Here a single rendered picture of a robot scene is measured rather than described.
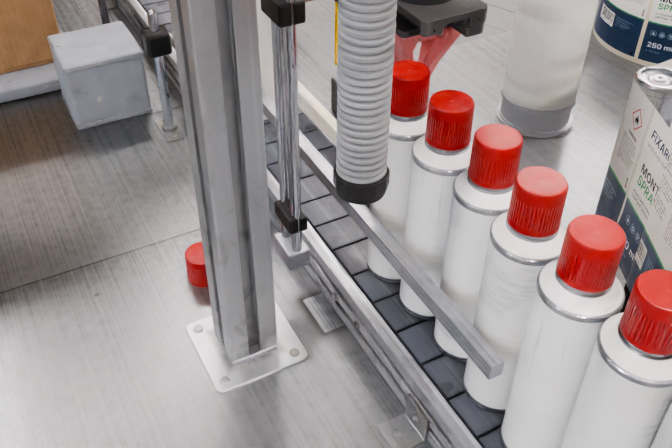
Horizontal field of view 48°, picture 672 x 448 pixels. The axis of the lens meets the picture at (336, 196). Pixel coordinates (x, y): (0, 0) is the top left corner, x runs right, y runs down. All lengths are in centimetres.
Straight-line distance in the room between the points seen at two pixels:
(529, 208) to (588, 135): 45
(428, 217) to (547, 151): 32
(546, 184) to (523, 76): 40
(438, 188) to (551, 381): 16
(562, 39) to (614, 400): 47
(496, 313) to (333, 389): 20
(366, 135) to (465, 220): 13
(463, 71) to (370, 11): 63
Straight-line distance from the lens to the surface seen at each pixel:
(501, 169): 51
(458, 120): 54
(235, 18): 49
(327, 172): 68
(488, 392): 59
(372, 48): 41
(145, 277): 79
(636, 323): 44
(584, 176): 85
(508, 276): 51
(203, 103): 51
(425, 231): 59
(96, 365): 72
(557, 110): 89
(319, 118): 85
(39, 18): 112
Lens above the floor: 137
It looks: 39 degrees down
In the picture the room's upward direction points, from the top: 1 degrees clockwise
